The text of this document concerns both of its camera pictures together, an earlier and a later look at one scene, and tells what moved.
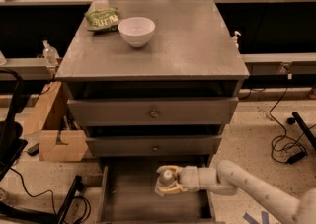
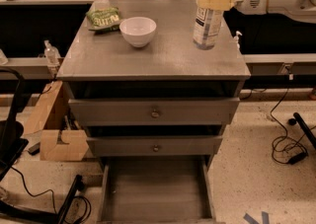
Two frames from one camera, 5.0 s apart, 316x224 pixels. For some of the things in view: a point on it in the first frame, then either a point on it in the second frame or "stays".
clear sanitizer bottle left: [50, 53] stays
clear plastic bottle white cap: [168, 173] → [207, 23]
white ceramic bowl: [136, 31] stays
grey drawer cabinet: [153, 78] stays
